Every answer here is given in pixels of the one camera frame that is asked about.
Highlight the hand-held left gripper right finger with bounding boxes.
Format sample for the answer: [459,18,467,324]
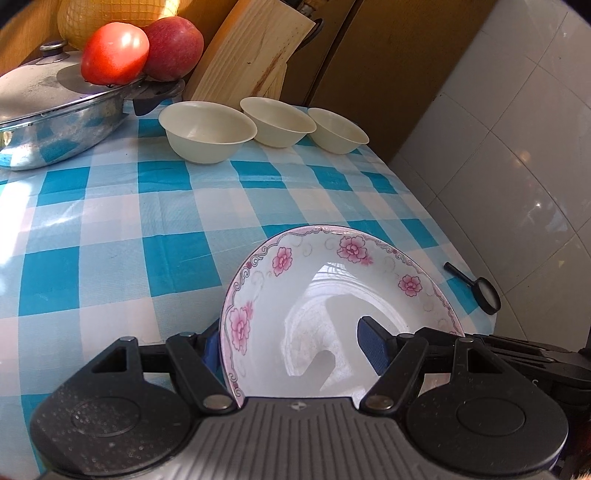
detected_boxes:
[357,316,540,413]

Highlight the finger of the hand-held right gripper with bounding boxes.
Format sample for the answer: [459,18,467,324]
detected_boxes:
[414,326,563,367]

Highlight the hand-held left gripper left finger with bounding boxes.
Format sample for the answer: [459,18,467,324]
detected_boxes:
[59,318,237,413]

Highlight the pink flower deep plate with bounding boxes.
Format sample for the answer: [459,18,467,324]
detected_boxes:
[219,224,466,409]

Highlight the black magnifying glass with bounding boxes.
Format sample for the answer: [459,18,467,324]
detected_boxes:
[444,261,502,316]

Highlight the blue checkered tablecloth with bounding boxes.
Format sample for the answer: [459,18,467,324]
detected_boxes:
[0,104,491,480]

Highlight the cream bowl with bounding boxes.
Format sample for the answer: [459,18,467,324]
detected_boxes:
[158,101,257,164]
[239,96,317,148]
[307,107,370,155]

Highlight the steel pot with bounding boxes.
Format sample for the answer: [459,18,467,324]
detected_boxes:
[0,76,185,171]

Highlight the wooden cabinet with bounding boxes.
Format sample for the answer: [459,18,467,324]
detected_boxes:
[0,0,498,162]

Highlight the steel pot lid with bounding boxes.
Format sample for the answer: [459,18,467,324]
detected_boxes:
[0,41,148,129]

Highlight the wooden knife block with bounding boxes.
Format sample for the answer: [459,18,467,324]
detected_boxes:
[184,0,317,104]

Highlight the red apple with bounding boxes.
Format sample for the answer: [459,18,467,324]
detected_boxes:
[141,17,205,81]

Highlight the red tomato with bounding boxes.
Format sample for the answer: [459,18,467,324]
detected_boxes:
[81,22,151,86]

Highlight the yellow pomelo in net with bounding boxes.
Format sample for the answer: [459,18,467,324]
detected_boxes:
[57,0,181,40]

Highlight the black handle scissors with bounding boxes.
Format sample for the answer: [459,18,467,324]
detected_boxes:
[300,18,325,48]

